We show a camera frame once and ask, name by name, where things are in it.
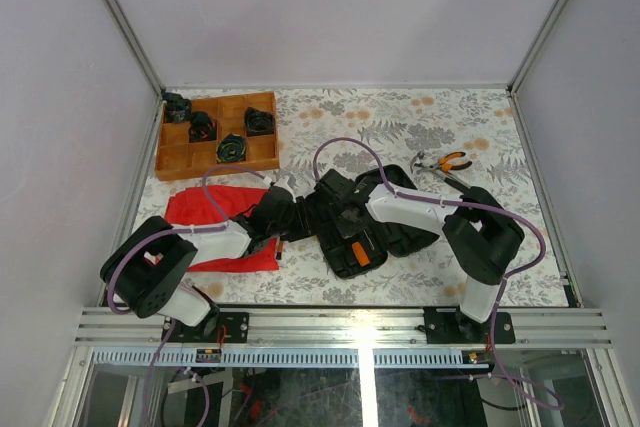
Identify small precision screwdriver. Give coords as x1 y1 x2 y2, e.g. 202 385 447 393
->
275 239 284 261

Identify black plastic tool case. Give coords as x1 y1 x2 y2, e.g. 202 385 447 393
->
308 164 439 279

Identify large orange handle screwdriver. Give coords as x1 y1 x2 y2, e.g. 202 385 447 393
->
351 242 371 268

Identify red cloth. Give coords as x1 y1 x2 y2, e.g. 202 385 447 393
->
164 185 279 273

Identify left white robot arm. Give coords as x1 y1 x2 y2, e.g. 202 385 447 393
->
100 183 304 342

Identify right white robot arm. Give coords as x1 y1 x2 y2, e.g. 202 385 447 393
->
314 169 524 342

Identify rolled black yellow tape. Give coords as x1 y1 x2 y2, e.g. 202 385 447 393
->
216 133 247 164

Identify wooden compartment tray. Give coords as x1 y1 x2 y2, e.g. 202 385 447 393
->
155 91 280 181

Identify small hammer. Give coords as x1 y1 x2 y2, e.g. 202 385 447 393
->
410 151 473 193

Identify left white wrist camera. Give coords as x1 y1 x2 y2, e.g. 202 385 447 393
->
263 174 295 197

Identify orange handle pliers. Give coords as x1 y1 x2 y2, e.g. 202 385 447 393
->
437 151 473 173

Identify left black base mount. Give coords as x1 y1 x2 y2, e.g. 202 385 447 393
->
169 311 250 345

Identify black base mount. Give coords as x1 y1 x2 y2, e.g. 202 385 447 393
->
169 311 250 345
422 307 516 345

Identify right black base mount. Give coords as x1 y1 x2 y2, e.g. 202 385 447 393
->
422 307 516 345

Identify white slotted cable duct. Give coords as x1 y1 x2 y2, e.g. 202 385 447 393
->
93 347 489 371

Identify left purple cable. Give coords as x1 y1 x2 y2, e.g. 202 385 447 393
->
107 165 276 427

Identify purple cable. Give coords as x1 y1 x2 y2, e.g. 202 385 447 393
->
107 165 276 427
312 136 566 413

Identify aluminium front rail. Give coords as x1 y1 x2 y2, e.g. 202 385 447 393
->
74 307 613 350

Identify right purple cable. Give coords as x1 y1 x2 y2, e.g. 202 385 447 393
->
312 136 566 413

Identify right aluminium corner post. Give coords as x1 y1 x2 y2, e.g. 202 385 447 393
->
507 0 571 97

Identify aluminium corner post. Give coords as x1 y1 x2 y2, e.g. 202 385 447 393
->
102 0 164 96
507 0 571 97

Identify left aluminium corner post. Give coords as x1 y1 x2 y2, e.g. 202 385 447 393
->
102 0 164 96

